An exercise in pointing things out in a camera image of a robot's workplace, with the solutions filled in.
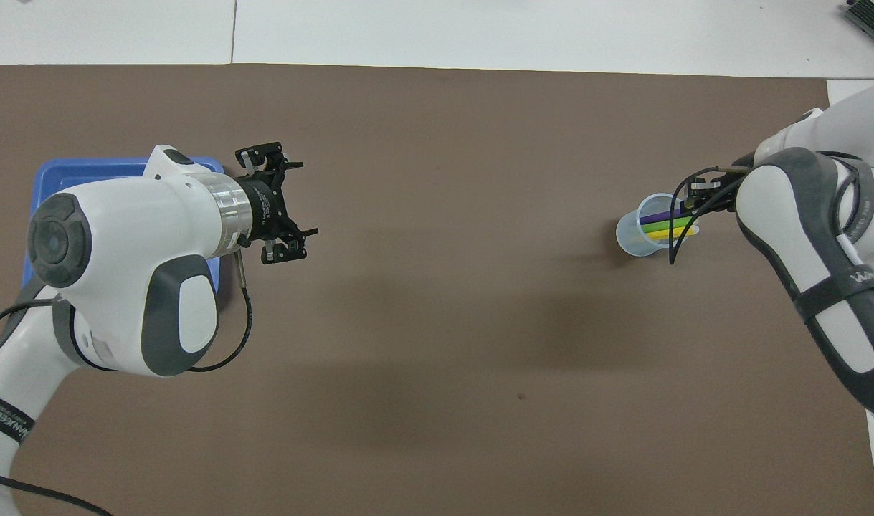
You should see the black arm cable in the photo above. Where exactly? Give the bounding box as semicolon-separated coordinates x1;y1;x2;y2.
668;147;874;302
0;254;253;516

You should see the brown table mat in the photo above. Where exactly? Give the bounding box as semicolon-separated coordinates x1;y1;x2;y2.
0;63;874;516

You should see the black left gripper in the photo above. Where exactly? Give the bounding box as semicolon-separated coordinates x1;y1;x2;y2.
234;143;319;266

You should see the blue plastic tray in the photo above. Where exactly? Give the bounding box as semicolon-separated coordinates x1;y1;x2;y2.
28;158;229;316

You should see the clear plastic cup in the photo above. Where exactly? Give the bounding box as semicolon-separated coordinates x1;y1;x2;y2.
616;192;692;257

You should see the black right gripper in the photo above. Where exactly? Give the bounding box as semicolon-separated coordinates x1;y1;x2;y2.
684;166;749;216

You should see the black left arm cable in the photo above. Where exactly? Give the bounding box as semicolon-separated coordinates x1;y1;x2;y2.
0;254;253;516

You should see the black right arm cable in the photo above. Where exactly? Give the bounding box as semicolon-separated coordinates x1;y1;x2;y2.
668;147;874;302

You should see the yellow pen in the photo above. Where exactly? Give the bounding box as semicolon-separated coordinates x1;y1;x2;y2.
646;224;700;242

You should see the purple pen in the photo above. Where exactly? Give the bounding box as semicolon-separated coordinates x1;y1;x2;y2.
639;207;695;224

